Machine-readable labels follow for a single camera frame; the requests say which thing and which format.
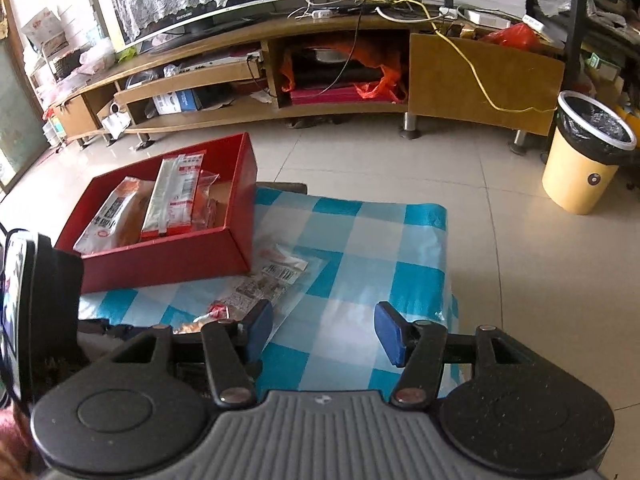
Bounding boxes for white bread packet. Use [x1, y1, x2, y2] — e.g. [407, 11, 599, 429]
[73, 176, 156, 255]

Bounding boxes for orange plastic bag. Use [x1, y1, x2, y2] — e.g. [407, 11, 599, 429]
[280, 42, 407, 104]

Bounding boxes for white paper bag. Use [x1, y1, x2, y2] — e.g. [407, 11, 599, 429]
[100, 102, 132, 141]

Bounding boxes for dark wicker basket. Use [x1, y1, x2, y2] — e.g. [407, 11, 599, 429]
[52, 52, 84, 81]

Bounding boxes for blue white carton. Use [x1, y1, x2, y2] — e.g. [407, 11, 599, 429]
[152, 91, 201, 114]

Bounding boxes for yellow trash bin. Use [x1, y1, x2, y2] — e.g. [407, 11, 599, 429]
[542, 90, 638, 216]

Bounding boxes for red plastic bag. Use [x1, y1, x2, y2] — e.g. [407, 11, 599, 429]
[480, 24, 544, 49]

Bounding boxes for silver media player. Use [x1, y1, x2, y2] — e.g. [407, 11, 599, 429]
[177, 52, 264, 71]

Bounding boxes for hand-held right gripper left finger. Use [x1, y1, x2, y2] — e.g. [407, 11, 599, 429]
[100, 300, 274, 408]

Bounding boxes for black metal shelf rack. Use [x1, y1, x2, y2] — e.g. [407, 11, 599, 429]
[525, 0, 640, 126]

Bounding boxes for clear plastic bag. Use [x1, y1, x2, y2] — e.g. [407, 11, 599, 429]
[532, 0, 571, 16]

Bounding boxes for white plastic bag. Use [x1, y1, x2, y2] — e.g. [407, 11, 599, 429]
[80, 40, 116, 76]

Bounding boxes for white flat device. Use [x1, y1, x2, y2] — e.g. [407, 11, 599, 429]
[462, 7, 514, 29]

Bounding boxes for red cardboard box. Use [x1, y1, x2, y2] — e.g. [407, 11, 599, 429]
[54, 132, 258, 295]

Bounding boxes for yellow cable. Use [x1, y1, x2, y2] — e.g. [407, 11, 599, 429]
[350, 0, 560, 112]

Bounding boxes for clear sausage packet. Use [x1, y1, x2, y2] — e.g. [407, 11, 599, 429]
[192, 169, 221, 228]

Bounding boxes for white storage cart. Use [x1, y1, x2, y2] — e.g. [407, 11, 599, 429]
[42, 110, 66, 151]

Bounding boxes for glass sliding door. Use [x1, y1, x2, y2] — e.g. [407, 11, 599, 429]
[0, 35, 51, 192]

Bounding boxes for blue checked cloth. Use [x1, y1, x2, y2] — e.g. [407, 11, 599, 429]
[77, 182, 461, 401]

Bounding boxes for silver red-label packet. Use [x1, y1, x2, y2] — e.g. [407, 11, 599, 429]
[141, 151, 207, 239]

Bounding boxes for person's left forearm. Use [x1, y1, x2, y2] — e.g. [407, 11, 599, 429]
[0, 400, 34, 480]

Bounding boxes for waffle packet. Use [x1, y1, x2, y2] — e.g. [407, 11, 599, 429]
[172, 242, 312, 336]

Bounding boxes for steel pot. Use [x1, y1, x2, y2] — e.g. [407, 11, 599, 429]
[312, 47, 351, 64]

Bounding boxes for wooden television cabinet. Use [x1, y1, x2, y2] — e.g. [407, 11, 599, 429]
[50, 12, 567, 153]

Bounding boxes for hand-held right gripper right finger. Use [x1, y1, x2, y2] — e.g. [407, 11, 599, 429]
[375, 301, 551, 408]

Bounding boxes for printed cardboard box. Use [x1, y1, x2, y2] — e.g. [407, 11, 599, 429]
[22, 7, 69, 56]

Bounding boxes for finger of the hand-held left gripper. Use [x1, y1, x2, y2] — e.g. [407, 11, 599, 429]
[77, 317, 153, 343]

